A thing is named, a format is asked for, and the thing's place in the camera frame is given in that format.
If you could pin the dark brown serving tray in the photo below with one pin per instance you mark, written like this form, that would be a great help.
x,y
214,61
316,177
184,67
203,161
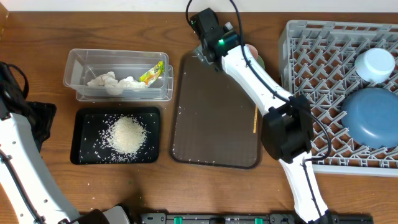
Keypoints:
x,y
213,119

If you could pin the white tissue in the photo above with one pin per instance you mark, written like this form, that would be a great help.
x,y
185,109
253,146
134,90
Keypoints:
x,y
114,86

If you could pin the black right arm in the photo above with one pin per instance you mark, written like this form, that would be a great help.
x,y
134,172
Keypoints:
x,y
287,122

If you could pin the wooden chopstick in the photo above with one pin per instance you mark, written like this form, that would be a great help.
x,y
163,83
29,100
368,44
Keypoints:
x,y
255,120

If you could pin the white rice pile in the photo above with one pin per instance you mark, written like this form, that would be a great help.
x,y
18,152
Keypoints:
x,y
126,135

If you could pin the light blue small bowl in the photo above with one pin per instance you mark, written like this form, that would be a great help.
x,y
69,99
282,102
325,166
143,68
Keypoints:
x,y
375,65

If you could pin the dark blue plate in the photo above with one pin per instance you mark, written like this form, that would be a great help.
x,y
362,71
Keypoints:
x,y
371,117

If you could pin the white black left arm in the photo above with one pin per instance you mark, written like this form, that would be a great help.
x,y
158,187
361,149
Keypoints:
x,y
26,180

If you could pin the mint green bowl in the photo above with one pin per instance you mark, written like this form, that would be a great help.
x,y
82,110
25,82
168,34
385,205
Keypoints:
x,y
260,62

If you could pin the green yellow snack wrapper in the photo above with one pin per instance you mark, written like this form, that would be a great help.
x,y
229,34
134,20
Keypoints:
x,y
152,75

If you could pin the grey dishwasher rack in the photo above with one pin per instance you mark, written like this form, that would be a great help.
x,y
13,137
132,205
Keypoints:
x,y
316,59

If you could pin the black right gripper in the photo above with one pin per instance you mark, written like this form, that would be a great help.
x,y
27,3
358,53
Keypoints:
x,y
199,52

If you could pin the pink plastic cup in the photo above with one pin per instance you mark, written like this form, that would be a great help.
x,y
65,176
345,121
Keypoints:
x,y
253,51

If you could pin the black rectangular tray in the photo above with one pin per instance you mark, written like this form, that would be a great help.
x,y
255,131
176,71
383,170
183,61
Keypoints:
x,y
90,143

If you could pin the clear plastic bin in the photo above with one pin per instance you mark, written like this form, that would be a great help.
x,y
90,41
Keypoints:
x,y
83,65

